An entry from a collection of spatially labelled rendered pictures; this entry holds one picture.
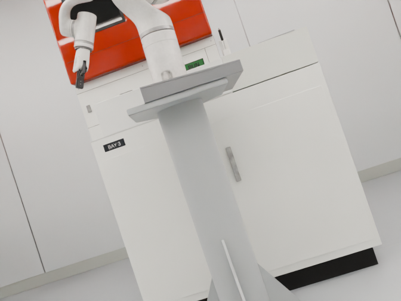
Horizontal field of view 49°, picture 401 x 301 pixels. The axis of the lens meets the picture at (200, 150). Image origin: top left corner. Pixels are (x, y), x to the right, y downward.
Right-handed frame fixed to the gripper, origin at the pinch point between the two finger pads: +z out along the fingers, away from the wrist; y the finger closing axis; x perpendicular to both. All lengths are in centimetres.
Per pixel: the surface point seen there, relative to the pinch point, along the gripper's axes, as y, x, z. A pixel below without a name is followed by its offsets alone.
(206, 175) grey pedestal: 75, 26, 34
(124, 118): 26.8, 13.2, 15.1
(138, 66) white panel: -30, 37, -20
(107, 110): 22.9, 7.2, 12.6
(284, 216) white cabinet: 63, 69, 48
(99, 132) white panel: -43, 23, 18
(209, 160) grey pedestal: 75, 27, 30
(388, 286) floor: 99, 87, 66
